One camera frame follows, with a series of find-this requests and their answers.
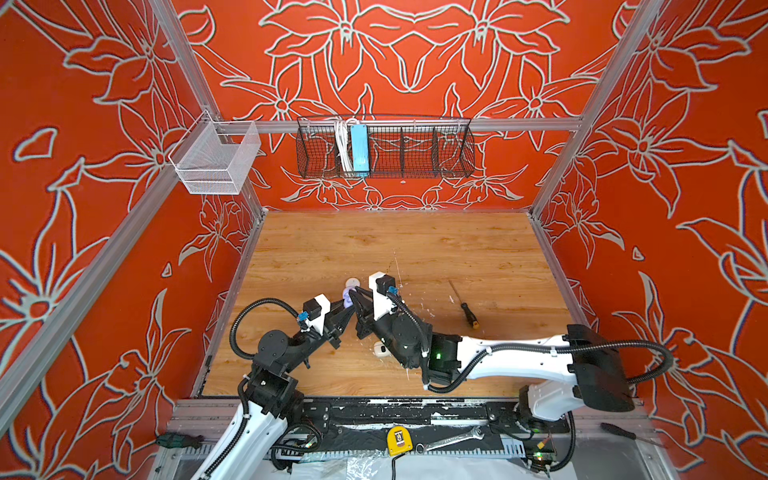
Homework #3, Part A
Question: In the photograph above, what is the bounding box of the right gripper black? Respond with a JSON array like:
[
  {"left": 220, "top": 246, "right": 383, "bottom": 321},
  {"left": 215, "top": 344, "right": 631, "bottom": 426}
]
[{"left": 345, "top": 286, "right": 418, "bottom": 373}]

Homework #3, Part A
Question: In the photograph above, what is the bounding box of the purple round case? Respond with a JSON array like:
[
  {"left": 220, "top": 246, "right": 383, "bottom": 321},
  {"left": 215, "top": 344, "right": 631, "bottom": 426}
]
[{"left": 342, "top": 287, "right": 354, "bottom": 308}]

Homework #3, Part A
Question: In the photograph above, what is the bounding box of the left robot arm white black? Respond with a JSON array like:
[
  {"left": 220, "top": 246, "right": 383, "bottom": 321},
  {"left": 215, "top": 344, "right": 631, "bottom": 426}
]
[{"left": 193, "top": 295, "right": 358, "bottom": 479}]

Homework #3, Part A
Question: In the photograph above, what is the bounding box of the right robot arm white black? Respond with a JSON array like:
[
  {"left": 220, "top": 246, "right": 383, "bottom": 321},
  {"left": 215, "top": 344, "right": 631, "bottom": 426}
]
[{"left": 343, "top": 287, "right": 675, "bottom": 431}]

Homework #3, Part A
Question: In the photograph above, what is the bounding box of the small white open case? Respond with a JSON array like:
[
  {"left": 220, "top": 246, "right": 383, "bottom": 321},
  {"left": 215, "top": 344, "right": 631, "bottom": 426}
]
[{"left": 373, "top": 342, "right": 390, "bottom": 358}]

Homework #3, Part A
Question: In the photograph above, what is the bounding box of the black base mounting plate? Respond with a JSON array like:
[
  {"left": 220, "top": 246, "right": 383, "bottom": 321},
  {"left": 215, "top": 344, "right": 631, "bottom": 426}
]
[{"left": 289, "top": 397, "right": 569, "bottom": 452}]

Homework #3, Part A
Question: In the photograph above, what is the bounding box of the yellow black screwdriver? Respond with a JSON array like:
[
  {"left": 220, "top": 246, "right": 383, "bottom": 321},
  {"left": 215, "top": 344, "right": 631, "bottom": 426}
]
[{"left": 448, "top": 280, "right": 480, "bottom": 330}]

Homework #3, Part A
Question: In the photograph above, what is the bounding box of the yellow tape measure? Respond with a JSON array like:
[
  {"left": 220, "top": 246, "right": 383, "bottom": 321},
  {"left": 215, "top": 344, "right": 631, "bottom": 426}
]
[{"left": 386, "top": 425, "right": 414, "bottom": 457}]

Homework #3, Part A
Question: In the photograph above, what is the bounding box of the silver wrench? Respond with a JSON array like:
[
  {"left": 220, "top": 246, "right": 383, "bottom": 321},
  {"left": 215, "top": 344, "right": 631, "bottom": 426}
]
[{"left": 415, "top": 426, "right": 484, "bottom": 454}]

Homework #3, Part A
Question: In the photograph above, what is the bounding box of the light blue box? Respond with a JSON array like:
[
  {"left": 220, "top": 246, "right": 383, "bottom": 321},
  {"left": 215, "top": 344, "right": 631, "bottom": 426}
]
[{"left": 350, "top": 123, "right": 370, "bottom": 177}]

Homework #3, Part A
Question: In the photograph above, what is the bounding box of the clear plastic bin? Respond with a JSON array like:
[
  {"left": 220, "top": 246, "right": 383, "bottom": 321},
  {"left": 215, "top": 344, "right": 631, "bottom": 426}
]
[{"left": 169, "top": 118, "right": 261, "bottom": 195}]

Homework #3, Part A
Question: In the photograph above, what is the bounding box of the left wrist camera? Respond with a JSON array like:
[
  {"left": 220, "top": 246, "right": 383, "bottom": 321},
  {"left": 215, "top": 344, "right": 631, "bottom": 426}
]
[{"left": 297, "top": 294, "right": 331, "bottom": 336}]

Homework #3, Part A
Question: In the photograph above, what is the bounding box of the black wire basket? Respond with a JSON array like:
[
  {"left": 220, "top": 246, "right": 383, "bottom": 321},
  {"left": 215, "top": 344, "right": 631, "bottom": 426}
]
[{"left": 296, "top": 115, "right": 476, "bottom": 180}]

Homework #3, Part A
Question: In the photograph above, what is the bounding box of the white cable bundle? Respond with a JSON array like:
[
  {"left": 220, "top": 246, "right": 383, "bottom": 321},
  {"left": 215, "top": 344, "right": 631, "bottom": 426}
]
[{"left": 332, "top": 118, "right": 355, "bottom": 174}]

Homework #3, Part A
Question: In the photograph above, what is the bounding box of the green handled tool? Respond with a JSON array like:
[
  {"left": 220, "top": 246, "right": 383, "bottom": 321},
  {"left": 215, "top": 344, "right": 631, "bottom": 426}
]
[{"left": 155, "top": 432, "right": 205, "bottom": 449}]

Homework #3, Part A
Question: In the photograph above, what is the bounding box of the black screwdriver on frame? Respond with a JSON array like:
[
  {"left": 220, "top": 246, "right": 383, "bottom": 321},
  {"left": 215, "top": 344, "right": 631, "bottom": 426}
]
[{"left": 600, "top": 422, "right": 663, "bottom": 448}]

